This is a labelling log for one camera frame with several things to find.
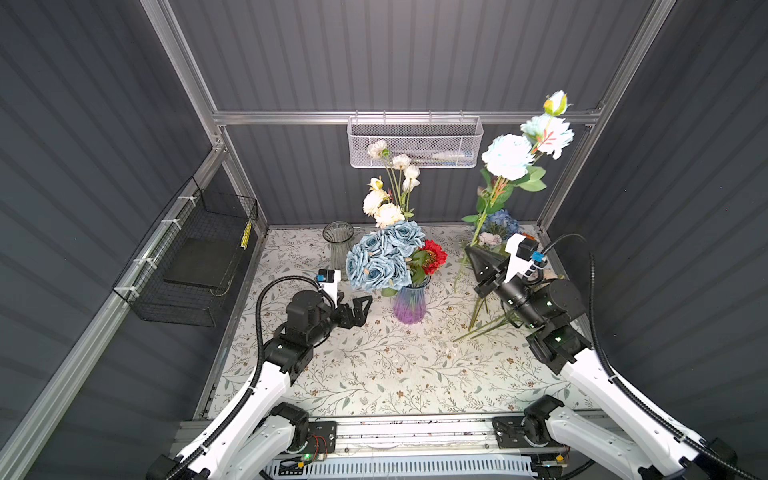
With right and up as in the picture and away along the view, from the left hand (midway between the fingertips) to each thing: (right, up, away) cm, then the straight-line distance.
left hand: (358, 296), depth 77 cm
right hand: (+26, +11, -15) cm, 32 cm away
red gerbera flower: (+20, +10, -2) cm, 23 cm away
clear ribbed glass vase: (-8, +18, +17) cm, 26 cm away
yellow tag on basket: (-32, +16, +6) cm, 36 cm away
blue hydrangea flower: (+49, +23, +31) cm, 62 cm away
